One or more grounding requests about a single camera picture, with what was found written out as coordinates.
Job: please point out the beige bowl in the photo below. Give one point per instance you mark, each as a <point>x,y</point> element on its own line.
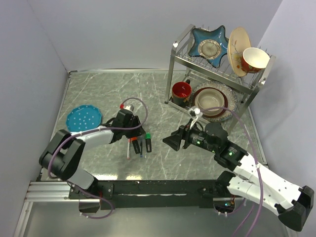
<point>209,98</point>

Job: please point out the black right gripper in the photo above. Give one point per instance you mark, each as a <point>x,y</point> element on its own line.
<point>182,137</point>

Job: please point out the blue star shaped dish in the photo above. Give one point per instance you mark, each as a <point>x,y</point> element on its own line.
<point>210,45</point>

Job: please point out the black orange highlighter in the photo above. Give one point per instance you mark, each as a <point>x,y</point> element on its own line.
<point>135,144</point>

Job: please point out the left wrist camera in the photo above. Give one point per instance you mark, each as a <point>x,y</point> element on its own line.
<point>129,108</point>

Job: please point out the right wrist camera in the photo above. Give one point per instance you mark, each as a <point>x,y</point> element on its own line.
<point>195,114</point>

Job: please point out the steel dish rack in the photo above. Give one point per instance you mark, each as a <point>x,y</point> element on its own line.
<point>198,70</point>

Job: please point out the blue speckled plate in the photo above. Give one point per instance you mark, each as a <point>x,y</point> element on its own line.
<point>231,97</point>

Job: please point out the black floral mug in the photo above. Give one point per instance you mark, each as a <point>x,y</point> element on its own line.
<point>181,92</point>

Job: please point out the teal polka dot plate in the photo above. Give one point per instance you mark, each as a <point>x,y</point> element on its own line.
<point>83,117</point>

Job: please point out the red white bowl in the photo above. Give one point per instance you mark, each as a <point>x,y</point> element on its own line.
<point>254,60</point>

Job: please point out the blue ballpoint pen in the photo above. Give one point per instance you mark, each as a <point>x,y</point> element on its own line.
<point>141,147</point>

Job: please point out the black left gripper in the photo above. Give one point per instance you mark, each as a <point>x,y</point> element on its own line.
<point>138,134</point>

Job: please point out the black green highlighter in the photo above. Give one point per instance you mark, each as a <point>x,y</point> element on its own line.
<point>148,143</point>

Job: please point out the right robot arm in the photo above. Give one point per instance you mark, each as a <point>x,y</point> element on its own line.
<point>244,177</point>

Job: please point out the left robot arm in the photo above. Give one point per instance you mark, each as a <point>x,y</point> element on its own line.
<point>63,153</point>

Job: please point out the white pink acrylic marker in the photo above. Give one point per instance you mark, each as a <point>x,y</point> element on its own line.
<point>128,149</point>

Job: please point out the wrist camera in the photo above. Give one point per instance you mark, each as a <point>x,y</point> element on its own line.
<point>195,114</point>
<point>129,108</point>

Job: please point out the cream floral plate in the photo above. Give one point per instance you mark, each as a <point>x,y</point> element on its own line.
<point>238,42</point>

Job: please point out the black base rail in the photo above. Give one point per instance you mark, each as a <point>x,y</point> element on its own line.
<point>115,194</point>

